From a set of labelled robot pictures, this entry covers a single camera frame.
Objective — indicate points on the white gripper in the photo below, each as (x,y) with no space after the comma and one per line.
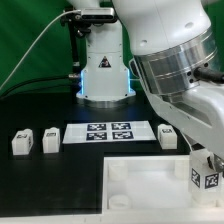
(200,116)

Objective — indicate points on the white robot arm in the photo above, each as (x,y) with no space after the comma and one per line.
(176,58)

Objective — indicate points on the white tag sheet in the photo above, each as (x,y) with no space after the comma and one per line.
(108,132)

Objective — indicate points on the black camera stand pole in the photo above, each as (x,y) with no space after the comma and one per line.
(77,30)

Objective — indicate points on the grey camera on stand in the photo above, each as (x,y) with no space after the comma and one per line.
(97,14)

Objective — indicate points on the white square table top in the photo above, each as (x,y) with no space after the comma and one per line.
(154,190)

